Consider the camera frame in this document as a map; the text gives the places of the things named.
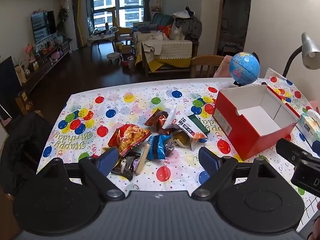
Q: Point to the black snack packet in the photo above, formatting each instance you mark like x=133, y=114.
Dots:
x=125, y=166

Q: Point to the red cardboard box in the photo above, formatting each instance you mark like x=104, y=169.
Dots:
x=240, y=130

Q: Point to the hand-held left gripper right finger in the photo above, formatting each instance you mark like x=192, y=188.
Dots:
x=208, y=161

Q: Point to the round coffee table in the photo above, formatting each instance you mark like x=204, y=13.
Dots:
x=102, y=38

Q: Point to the white round stool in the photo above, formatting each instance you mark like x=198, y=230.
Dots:
x=113, y=55

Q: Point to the small purple packet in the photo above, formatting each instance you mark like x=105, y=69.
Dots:
x=136, y=164

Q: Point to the yellow snack packet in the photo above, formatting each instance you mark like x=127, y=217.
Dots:
x=182, y=140

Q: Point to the balloon print tablecloth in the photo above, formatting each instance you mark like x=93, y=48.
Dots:
x=140, y=105

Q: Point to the green snack packet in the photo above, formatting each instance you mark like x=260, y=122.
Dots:
x=200, y=122

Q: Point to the window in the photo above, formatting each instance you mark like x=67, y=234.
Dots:
x=112, y=5

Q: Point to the green plant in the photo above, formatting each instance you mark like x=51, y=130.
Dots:
x=62, y=16

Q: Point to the yellow giraffe chair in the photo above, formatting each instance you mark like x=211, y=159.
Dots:
x=122, y=31

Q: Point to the television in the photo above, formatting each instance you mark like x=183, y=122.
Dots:
x=43, y=26

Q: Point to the pile of clothes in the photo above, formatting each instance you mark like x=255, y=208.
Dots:
x=187, y=23

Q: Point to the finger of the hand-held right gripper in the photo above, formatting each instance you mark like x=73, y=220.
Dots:
x=290, y=151

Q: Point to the yellow curtain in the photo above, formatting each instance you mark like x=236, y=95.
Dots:
x=79, y=15

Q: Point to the wooden chair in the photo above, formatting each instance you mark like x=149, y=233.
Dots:
x=202, y=62

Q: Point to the brown snack packet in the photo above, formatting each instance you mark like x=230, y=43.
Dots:
x=157, y=120

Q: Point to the grey curtain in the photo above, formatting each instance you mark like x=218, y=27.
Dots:
x=148, y=0

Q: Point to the blue snack packet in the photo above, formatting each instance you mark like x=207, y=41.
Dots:
x=156, y=147

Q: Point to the white packet with dark label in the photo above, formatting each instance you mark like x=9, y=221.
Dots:
x=187, y=127

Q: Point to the pink paper bag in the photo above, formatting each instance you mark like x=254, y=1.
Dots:
x=315, y=104

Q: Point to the yellow carton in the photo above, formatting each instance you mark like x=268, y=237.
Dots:
x=20, y=74

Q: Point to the sausage stick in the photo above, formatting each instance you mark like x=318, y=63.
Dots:
x=143, y=158

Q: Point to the black jacket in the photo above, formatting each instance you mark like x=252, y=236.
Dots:
x=22, y=150

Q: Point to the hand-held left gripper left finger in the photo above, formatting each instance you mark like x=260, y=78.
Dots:
x=110, y=160

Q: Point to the red orange fried snack bag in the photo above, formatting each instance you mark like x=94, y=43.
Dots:
x=130, y=137

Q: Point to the low tv cabinet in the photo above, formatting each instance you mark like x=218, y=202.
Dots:
x=47, y=66

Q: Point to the silver desk lamp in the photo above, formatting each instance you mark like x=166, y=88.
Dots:
x=310, y=52

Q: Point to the tissue box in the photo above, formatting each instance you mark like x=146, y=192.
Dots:
x=310, y=127

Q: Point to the white standing air conditioner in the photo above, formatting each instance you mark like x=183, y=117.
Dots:
x=71, y=25

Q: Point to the pink flower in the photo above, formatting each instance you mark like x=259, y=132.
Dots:
x=29, y=50

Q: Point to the white packet with red label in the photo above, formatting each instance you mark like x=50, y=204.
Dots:
x=173, y=118

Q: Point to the pink cloth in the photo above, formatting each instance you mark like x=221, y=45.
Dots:
x=222, y=67

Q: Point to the blue globe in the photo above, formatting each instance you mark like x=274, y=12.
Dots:
x=243, y=66

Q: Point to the dark panel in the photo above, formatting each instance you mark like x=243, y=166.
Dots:
x=8, y=85

